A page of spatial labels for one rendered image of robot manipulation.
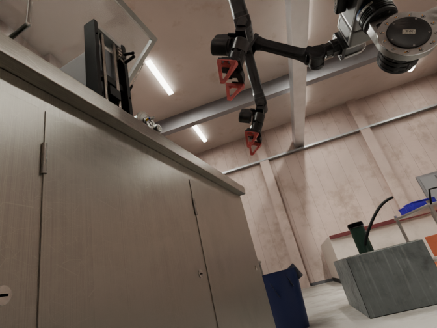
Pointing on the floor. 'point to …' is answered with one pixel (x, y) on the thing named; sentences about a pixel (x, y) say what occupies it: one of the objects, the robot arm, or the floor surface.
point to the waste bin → (286, 298)
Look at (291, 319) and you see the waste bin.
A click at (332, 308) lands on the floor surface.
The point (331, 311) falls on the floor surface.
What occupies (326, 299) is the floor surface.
